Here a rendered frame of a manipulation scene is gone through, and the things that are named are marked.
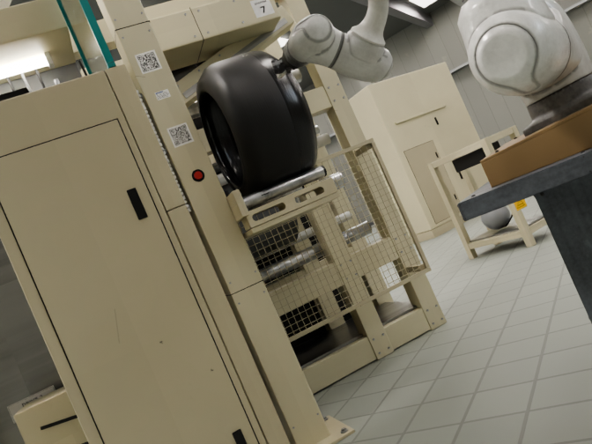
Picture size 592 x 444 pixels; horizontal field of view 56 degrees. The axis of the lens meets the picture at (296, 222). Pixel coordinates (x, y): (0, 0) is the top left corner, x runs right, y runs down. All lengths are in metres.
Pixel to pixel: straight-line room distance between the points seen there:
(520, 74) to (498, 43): 0.07
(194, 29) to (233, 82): 0.58
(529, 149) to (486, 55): 0.24
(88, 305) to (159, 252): 0.19
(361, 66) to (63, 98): 0.76
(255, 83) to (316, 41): 0.54
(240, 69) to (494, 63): 1.13
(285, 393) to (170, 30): 1.53
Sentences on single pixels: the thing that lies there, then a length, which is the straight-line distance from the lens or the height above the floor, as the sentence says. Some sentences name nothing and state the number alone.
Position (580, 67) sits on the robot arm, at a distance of 1.35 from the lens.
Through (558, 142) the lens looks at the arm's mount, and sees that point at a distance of 1.23.
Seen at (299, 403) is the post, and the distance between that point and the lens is 2.10.
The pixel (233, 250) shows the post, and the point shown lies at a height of 0.76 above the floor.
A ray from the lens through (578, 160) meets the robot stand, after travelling 1.16.
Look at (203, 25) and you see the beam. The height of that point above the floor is 1.70.
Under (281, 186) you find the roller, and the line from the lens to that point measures 2.01.
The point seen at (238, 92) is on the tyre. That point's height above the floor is 1.25.
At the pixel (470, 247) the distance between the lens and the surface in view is 4.42.
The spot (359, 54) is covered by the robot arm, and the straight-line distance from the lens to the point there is 1.56.
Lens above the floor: 0.73
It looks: 1 degrees up
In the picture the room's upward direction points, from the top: 24 degrees counter-clockwise
